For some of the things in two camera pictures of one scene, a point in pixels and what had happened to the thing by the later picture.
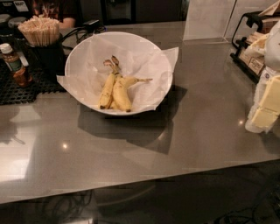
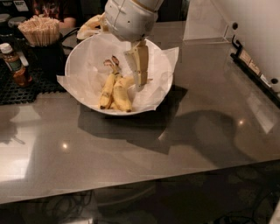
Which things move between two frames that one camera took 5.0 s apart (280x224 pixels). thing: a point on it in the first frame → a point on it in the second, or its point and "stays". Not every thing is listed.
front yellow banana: [121, 98] stays
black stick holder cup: [47, 62] stays
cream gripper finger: [269, 108] → [131, 20]
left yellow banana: [105, 95] stays
